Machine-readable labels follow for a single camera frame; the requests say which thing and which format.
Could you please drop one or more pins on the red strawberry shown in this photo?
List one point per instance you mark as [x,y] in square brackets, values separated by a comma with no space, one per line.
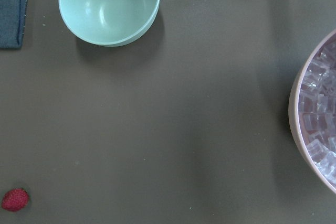
[15,200]

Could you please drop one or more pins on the green bowl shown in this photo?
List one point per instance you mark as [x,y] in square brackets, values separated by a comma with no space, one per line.
[109,23]

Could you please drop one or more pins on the clear ice cubes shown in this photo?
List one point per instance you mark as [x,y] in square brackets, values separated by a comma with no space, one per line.
[317,110]

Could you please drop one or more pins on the pink bowl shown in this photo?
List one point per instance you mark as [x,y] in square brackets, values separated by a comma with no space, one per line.
[293,111]

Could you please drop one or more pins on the folded grey cloth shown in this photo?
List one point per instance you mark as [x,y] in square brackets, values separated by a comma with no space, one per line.
[13,14]

